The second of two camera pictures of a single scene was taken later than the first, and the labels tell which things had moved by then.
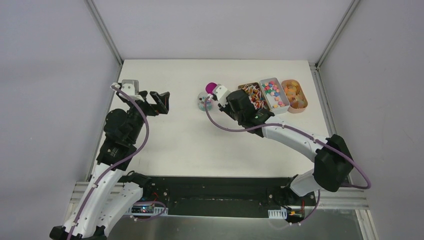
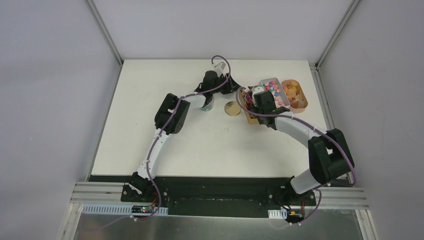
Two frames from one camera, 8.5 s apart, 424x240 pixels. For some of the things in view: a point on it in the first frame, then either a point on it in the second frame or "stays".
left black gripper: [147, 103] -> [230, 84]
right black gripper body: [228, 110] -> [260, 120]
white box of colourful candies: [277, 100] stays
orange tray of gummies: [297, 99] stays
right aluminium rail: [345, 198] stays
